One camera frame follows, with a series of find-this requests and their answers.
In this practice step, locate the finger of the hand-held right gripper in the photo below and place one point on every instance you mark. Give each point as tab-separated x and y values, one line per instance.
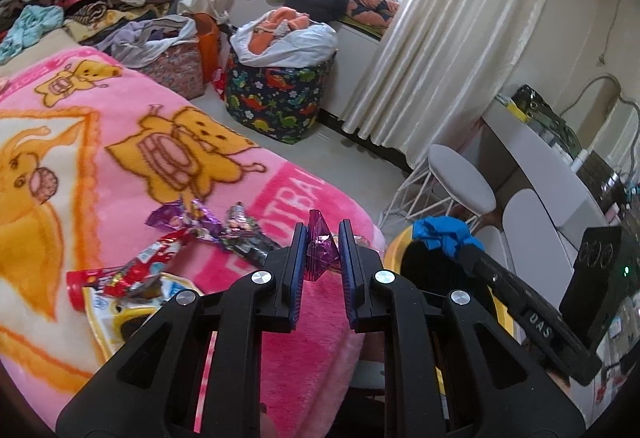
490	273

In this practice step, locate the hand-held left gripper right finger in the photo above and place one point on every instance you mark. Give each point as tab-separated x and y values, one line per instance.
346	268

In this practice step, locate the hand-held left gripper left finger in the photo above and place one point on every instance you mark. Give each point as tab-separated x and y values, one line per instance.
299	268

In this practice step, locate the purple foil wrapper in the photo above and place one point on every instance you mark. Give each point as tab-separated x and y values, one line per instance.
322	243

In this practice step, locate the yellow rimmed black bin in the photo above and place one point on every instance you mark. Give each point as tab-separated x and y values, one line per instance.
440	278

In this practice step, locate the blue cloth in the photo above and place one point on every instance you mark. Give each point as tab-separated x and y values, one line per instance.
445	233

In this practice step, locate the dark snack wrapper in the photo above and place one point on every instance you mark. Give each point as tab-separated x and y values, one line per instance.
245	238

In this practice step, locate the white round stool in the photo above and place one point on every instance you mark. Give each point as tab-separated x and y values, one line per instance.
460	178

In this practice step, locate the pink printed blanket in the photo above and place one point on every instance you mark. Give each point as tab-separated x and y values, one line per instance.
310	368

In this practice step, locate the dark box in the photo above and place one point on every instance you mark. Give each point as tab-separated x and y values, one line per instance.
600	183

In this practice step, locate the white small bottle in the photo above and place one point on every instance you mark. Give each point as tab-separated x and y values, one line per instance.
580	160

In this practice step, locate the white desk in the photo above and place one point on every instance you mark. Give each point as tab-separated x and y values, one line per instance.
530	143

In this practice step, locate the purple white candy wrapper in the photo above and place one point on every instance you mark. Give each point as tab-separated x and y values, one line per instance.
170	215

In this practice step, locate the red candy wrapper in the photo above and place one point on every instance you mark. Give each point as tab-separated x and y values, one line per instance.
150	258

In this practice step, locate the dinosaur print storage bag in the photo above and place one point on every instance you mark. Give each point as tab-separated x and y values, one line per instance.
275	103

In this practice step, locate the yellow small item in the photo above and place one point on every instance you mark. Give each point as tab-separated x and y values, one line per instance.
515	108

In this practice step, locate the yellow white snack packet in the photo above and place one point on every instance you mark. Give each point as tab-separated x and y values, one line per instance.
110	318

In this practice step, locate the red dotted bag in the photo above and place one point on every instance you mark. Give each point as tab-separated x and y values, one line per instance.
221	83

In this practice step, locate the red tube packet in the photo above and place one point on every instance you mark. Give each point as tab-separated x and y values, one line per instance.
80	285

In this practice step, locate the white plastic sack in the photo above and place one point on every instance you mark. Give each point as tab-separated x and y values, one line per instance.
310	43

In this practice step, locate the wide cream curtain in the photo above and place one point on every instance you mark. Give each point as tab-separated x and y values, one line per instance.
450	43

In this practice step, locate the floral fabric bag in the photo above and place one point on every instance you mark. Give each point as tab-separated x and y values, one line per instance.
175	68

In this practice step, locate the orange bag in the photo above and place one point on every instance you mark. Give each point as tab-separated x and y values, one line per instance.
207	43

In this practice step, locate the orange garment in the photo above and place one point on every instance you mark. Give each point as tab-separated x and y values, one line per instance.
280	18

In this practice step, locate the orange patterned cushion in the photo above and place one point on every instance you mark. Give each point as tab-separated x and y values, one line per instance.
370	10

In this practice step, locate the grey purple garment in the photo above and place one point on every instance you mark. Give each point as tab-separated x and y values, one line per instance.
145	33

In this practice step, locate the beige bed sheet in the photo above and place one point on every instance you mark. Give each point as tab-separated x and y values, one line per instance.
55	43

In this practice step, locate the light blue garment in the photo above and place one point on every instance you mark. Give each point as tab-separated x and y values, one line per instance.
30	25

